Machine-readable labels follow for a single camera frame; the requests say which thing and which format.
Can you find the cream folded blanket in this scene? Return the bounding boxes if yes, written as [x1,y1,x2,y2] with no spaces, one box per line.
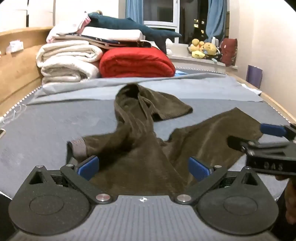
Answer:
[36,40,103,85]

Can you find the grey quilted mattress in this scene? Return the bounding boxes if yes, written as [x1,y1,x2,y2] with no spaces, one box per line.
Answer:
[0,67,296,209]

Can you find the light blue bed sheet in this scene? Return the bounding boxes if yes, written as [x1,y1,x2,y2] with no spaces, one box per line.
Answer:
[34,74,264,103]

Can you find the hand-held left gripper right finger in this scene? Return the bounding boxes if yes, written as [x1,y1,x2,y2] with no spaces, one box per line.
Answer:
[173,157,267,206]

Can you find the dark patterned folded cloth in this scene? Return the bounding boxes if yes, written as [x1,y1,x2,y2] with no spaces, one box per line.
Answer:
[87,37,152,49]

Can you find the yellow bear plush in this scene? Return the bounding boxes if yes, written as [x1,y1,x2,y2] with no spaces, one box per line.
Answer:
[203,42,218,56]

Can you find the white framed window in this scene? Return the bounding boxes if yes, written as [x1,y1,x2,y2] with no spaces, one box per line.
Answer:
[118,0,229,44]

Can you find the person's right hand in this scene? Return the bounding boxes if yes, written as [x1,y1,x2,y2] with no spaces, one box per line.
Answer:
[276,175,296,224]

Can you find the white packet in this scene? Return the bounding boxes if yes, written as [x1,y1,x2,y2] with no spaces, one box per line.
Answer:
[6,40,25,54]

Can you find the dark red cushion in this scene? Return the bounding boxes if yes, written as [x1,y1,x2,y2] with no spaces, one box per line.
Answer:
[219,38,238,67]

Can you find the dark teal shark plush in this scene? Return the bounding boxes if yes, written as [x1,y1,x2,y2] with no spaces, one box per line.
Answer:
[87,12,183,54]

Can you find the red folded blanket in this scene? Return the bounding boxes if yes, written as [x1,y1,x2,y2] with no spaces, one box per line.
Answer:
[99,46,176,78]

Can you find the brown corduroy pants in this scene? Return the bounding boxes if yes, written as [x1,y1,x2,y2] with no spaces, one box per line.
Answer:
[67,83,264,195]

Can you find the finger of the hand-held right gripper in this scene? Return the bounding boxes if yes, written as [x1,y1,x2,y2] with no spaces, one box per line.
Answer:
[227,135,292,153]
[259,123,296,140]

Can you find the white pink folded blanket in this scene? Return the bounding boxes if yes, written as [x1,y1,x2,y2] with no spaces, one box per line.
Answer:
[46,11,90,43]

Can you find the purple box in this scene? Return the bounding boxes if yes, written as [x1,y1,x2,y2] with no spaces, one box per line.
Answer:
[245,65,263,89]

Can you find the white folded cloth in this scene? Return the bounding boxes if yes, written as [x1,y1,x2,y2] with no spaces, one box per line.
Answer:
[80,26,145,42]

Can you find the yellow plush toy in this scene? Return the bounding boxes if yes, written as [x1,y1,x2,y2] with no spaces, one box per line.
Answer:
[189,38,207,59]

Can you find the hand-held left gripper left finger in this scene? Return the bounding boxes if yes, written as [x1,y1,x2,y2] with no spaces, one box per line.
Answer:
[23,156,114,205]

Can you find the blue curtain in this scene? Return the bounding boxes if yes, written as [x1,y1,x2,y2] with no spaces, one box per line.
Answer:
[205,0,226,43]
[125,0,144,25]

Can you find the white plush toy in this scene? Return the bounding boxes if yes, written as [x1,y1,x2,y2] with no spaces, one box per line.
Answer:
[165,38,174,55]

